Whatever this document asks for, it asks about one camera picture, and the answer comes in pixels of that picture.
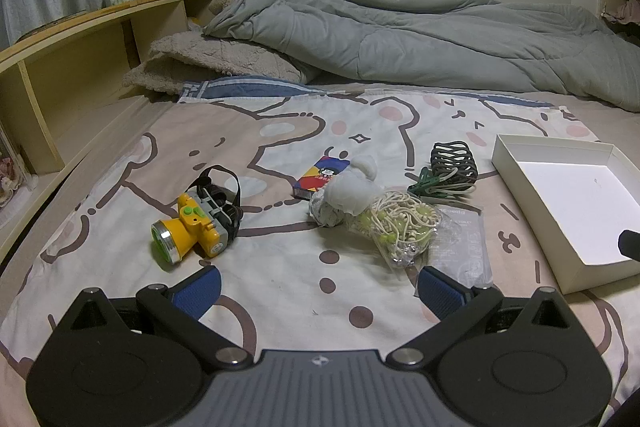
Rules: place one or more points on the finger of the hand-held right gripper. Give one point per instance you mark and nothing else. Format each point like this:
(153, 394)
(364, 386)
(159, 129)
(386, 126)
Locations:
(631, 244)

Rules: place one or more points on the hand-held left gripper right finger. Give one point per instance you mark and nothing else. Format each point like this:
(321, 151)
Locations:
(440, 294)

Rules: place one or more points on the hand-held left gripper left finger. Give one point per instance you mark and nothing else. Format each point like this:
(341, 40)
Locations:
(197, 289)

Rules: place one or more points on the clear plastic packet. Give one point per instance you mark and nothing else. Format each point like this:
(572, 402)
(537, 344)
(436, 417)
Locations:
(465, 247)

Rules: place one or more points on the yellow headlamp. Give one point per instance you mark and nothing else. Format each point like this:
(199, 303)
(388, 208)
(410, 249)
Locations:
(192, 227)

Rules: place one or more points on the white cardboard box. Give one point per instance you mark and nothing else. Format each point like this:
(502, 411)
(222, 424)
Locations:
(575, 187)

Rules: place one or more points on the green hair clips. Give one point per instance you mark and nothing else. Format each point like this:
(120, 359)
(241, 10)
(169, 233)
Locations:
(425, 185)

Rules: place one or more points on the dark hair claw clip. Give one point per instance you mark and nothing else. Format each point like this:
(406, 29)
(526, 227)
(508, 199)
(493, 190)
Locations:
(450, 159)

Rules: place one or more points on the white gauze roll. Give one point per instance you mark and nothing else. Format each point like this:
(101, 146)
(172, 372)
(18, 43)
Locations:
(350, 192)

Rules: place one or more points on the white knitted bundle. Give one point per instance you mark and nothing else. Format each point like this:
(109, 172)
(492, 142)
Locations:
(322, 213)

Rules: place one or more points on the colourful card box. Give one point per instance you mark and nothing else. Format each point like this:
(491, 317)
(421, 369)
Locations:
(320, 177)

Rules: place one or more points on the printed cartoon blanket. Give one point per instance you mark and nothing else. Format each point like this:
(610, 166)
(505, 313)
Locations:
(280, 257)

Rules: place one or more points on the pink floral box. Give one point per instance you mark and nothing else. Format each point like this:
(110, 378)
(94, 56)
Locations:
(10, 172)

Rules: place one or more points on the pink clothes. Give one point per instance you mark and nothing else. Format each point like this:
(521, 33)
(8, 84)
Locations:
(627, 12)

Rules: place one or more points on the beige pillow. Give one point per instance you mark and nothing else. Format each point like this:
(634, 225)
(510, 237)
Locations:
(210, 57)

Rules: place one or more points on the grey duvet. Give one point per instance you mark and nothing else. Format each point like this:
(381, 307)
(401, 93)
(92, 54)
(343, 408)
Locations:
(400, 42)

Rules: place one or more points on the wooden bedside shelf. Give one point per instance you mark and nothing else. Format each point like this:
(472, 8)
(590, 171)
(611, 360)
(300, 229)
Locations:
(75, 57)

